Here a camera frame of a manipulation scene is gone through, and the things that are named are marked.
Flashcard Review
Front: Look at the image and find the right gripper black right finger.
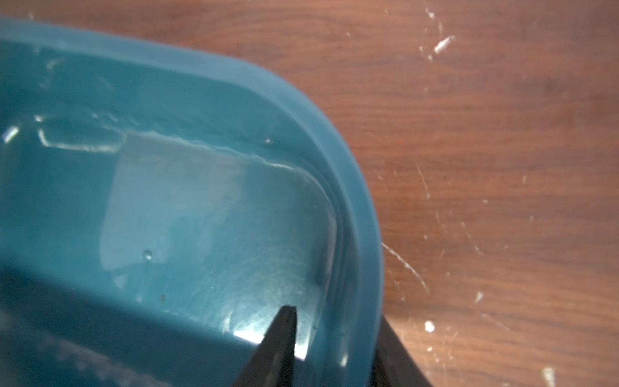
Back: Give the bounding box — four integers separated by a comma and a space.
369, 316, 432, 387

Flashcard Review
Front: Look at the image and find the teal plastic storage box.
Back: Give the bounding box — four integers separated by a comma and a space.
1, 17, 383, 386

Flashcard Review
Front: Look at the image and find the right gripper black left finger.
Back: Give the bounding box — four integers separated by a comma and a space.
232, 306, 298, 387

